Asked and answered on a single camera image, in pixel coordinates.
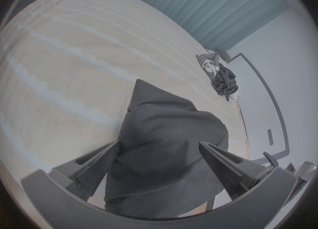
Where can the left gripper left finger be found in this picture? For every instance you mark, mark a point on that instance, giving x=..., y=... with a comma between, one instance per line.
x=97, y=170

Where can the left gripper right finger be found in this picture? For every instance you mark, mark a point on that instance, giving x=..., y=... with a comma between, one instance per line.
x=223, y=166

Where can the black T-shirt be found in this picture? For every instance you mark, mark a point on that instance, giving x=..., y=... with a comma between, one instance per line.
x=164, y=148

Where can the pile of clothes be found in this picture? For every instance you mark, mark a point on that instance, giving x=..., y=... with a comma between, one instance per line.
x=223, y=79

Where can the bed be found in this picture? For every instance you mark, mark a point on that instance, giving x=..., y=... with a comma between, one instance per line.
x=99, y=61

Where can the grey bedside table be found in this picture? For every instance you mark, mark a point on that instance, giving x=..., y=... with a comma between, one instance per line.
x=223, y=53

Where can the blue-green curtain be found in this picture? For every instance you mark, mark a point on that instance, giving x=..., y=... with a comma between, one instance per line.
x=218, y=7

